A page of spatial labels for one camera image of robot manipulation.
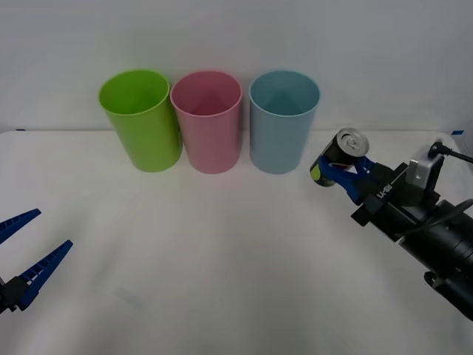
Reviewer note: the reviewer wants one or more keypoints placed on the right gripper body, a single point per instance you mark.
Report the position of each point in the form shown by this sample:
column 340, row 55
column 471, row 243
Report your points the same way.
column 393, row 207

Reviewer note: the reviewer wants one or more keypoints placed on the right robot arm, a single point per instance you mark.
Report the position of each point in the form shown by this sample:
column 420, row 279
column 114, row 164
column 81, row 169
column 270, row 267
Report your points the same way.
column 443, row 236

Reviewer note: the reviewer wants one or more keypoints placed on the green plastic bin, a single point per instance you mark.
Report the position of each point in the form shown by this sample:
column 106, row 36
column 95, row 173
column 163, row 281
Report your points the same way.
column 148, row 140

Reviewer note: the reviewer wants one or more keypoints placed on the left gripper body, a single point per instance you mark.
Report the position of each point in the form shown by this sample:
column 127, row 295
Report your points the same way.
column 3, row 296

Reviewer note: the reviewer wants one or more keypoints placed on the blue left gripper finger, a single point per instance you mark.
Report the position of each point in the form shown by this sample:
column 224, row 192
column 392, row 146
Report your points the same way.
column 40, row 271
column 18, row 223

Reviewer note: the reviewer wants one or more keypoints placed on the pink plastic bin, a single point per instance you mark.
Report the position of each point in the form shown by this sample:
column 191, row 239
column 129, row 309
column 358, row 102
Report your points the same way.
column 210, row 144

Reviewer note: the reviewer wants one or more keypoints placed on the black drink can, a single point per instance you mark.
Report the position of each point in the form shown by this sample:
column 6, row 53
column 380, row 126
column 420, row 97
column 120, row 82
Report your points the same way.
column 337, row 149

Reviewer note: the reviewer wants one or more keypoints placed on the pale blue plastic bin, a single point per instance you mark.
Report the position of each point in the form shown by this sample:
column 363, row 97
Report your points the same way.
column 277, row 144

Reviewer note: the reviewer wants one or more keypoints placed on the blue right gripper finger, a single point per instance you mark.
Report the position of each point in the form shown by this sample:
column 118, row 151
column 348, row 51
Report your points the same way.
column 366, row 164
column 341, row 177

